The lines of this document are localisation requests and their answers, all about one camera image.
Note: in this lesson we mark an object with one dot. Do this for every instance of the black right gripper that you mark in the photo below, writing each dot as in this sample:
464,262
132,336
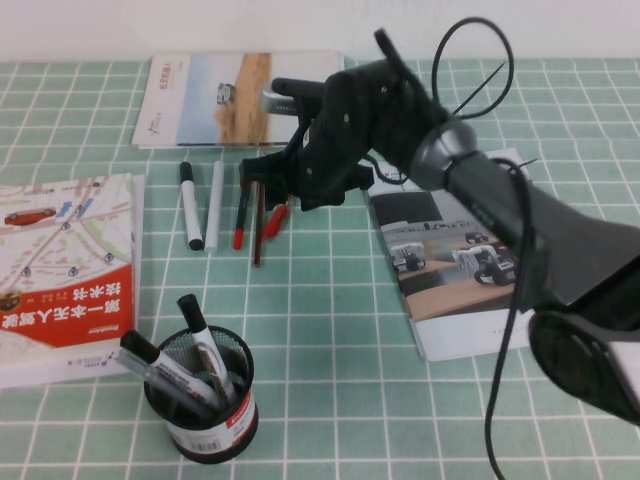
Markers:
345,140

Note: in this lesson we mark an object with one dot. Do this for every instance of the red ballpoint pen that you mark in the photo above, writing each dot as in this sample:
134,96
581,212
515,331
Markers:
275,222

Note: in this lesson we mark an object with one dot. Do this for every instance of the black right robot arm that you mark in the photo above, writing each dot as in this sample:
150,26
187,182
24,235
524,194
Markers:
575,250

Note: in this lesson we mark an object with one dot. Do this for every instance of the red and black pen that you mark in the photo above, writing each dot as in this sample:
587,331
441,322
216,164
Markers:
239,237

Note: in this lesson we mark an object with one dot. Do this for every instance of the plain white pen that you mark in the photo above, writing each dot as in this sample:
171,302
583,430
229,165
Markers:
215,210

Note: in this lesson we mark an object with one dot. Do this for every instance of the grey translucent pen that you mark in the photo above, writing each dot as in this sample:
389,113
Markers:
135,367

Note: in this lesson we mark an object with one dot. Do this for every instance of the black mesh pen holder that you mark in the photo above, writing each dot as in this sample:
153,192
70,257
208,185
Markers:
210,440

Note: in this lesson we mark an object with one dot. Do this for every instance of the dark red pencil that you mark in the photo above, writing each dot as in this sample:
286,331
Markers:
258,240

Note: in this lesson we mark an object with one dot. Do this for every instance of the white marker with black caps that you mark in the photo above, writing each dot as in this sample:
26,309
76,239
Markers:
190,210

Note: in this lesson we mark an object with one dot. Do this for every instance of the brochure with desert photo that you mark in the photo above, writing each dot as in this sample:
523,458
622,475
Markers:
200,100

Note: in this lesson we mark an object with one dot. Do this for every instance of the green checked tablecloth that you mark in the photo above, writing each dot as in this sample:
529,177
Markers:
325,325

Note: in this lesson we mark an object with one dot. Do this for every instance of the black capped grey marker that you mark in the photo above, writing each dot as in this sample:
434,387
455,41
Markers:
192,315
145,350

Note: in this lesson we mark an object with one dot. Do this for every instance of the brochure with robot photo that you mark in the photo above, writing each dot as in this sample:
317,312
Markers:
450,310

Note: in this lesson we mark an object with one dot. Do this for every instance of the red white map cover book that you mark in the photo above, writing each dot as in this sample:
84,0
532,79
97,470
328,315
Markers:
65,260

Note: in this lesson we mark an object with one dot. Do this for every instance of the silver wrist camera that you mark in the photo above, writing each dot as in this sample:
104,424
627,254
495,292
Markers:
272,105

